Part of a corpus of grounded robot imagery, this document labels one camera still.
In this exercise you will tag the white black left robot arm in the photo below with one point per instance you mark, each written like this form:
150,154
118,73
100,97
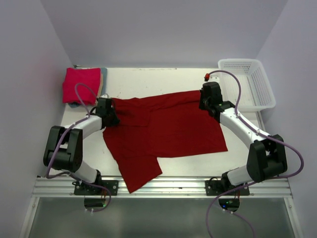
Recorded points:
64,149

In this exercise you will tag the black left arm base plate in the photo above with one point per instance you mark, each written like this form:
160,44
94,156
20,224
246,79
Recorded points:
105,187

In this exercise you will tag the white perforated plastic basket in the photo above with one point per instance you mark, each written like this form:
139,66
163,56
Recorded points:
256,94

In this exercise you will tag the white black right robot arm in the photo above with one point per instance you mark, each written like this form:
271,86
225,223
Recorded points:
266,158

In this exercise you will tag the dark red t shirt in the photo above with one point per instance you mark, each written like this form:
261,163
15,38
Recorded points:
165,126

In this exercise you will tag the folded tan t shirt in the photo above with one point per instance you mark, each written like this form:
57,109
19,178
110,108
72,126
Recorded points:
100,86

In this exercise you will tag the folded blue t shirt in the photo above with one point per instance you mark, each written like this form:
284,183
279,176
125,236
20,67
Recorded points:
104,72

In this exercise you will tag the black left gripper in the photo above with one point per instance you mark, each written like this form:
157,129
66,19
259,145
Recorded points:
115,120

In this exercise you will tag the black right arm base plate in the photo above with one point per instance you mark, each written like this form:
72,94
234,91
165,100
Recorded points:
218,187

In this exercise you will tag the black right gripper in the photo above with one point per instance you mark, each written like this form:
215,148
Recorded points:
201,105

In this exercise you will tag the folded pink t shirt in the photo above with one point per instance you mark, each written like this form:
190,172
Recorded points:
89,81

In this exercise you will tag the aluminium mounting rail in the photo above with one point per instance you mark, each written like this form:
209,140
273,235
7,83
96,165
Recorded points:
161,187

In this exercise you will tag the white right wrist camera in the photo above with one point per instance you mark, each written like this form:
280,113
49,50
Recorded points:
211,78

